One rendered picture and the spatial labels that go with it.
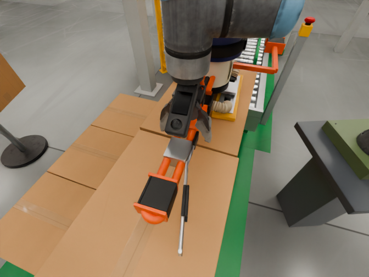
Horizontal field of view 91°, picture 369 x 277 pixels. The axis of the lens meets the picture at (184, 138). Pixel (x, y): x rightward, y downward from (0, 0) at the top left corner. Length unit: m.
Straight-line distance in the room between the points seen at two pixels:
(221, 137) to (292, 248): 1.15
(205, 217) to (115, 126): 1.00
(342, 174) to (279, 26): 0.85
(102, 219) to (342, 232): 1.70
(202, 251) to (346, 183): 0.74
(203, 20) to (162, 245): 0.50
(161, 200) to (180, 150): 0.14
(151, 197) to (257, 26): 0.37
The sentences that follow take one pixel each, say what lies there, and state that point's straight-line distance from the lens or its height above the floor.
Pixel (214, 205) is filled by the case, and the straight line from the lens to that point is 0.58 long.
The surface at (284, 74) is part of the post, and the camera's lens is 1.91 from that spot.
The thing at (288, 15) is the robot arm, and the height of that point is 1.39.
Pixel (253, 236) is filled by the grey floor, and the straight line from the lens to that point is 1.60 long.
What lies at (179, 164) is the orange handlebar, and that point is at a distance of 0.47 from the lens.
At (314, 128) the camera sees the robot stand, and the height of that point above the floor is 0.75.
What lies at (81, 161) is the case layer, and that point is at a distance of 1.28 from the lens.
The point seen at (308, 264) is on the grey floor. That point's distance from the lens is 1.70.
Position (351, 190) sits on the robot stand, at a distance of 1.07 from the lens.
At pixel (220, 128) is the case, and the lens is 0.75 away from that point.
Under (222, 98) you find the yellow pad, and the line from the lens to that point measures 0.85.
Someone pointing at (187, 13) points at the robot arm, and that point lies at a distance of 0.33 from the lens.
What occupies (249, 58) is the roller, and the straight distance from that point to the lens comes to 2.25.
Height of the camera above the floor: 1.48
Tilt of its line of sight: 50 degrees down
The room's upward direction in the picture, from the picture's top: straight up
